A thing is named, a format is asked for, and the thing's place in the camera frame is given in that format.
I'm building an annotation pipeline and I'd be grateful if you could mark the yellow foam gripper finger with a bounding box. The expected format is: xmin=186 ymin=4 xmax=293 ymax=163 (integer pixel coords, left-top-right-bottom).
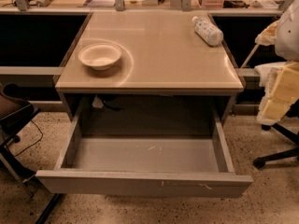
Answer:
xmin=255 ymin=21 xmax=278 ymax=46
xmin=257 ymin=62 xmax=299 ymax=125

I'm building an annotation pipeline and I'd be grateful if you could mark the grey top drawer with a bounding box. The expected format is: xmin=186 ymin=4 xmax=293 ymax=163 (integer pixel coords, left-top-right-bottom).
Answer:
xmin=37 ymin=105 xmax=252 ymax=198

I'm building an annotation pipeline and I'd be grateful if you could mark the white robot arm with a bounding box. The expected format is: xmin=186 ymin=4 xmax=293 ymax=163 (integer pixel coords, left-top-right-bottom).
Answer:
xmin=255 ymin=0 xmax=299 ymax=126

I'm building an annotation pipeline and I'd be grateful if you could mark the beige cabinet with glossy top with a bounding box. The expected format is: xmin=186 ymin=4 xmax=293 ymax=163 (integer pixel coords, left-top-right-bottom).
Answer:
xmin=56 ymin=10 xmax=244 ymax=117

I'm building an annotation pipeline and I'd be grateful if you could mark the white stick with black tip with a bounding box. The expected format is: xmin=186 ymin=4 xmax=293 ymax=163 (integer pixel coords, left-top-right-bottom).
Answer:
xmin=240 ymin=44 xmax=260 ymax=69

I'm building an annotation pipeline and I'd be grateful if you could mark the clear plastic water bottle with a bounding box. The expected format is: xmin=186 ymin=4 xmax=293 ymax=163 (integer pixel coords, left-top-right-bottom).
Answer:
xmin=192 ymin=16 xmax=223 ymax=47

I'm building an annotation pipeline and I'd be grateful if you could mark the black office chair base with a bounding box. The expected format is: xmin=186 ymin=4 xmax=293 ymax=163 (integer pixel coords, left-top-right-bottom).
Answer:
xmin=252 ymin=123 xmax=299 ymax=169

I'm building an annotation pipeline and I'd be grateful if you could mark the white paper bowl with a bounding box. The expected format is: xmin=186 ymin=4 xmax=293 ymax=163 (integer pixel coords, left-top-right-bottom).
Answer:
xmin=78 ymin=43 xmax=122 ymax=71

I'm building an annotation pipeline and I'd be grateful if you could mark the dark chair at left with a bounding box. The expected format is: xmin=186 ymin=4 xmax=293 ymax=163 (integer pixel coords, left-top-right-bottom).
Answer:
xmin=0 ymin=82 xmax=64 ymax=224

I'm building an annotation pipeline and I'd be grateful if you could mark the black floor cable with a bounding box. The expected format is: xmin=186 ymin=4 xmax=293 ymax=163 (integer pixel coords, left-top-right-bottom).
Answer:
xmin=12 ymin=119 xmax=45 ymax=158

